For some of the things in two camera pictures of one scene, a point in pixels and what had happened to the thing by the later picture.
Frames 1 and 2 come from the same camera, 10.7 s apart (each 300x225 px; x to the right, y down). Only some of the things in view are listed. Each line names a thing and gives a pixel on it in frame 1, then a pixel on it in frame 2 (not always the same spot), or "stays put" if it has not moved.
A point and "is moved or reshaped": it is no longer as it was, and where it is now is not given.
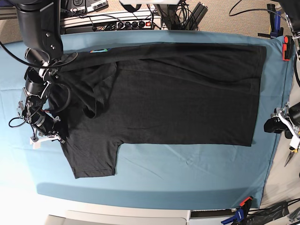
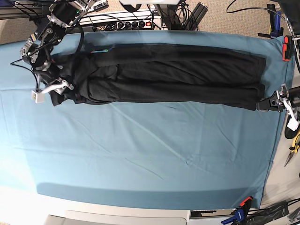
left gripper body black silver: (44, 123) → (50, 74)
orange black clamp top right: (287, 48) stays put
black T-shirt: (176, 94) is moved or reshaped
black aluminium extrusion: (196, 17) stays put
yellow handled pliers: (293, 150) stays put
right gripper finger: (275, 124) → (271, 103)
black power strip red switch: (125, 25) stays put
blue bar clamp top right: (276, 30) stays put
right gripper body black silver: (290, 116) → (289, 98)
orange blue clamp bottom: (241, 213) stays put
